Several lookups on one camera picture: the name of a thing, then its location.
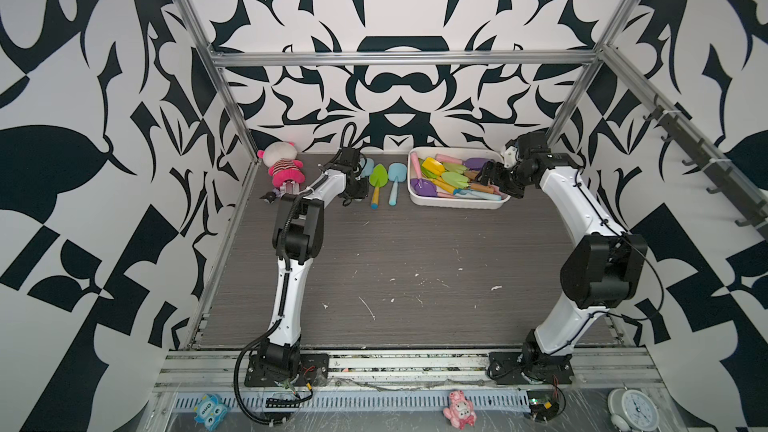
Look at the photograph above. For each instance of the light blue toy shovel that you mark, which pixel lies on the light blue toy shovel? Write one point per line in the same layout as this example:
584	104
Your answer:
397	174

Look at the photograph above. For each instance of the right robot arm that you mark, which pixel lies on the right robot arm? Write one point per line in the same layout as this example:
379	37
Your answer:
604	268

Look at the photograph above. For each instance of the white storage box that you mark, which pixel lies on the white storage box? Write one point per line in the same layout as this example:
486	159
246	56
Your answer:
466	161

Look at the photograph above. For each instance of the green shovel yellow handle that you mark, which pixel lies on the green shovel yellow handle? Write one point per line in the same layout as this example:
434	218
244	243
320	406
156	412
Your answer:
377	179

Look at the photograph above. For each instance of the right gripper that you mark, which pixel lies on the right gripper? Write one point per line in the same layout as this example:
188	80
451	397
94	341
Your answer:
498	167

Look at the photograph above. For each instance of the pink bear toy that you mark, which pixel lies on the pink bear toy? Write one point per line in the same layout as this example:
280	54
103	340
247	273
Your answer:
460	411

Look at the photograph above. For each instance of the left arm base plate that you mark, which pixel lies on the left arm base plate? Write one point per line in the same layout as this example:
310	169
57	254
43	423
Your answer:
297	370

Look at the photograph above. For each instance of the light blue round shovel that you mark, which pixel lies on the light blue round shovel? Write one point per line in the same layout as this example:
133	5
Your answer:
368	166

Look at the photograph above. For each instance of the yellow toy scoop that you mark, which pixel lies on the yellow toy scoop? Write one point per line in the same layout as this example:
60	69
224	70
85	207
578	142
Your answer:
432	167

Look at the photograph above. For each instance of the white alarm clock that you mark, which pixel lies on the white alarm clock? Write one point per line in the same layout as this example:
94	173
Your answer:
632	410

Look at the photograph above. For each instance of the green shovel orange handle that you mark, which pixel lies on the green shovel orange handle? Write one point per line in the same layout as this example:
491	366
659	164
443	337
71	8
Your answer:
460	181

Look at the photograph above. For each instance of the green circuit board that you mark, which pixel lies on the green circuit board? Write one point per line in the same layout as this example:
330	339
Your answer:
543	406

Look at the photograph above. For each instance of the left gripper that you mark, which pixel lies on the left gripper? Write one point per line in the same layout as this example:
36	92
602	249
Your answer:
362	189

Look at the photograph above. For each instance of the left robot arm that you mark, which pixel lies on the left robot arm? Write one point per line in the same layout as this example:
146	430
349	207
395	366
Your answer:
298	236

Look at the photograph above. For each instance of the pink white plush doll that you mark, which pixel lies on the pink white plush doll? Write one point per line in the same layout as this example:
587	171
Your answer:
283	166

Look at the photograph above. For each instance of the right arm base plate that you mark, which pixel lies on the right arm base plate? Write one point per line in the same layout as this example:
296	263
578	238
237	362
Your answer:
513	368

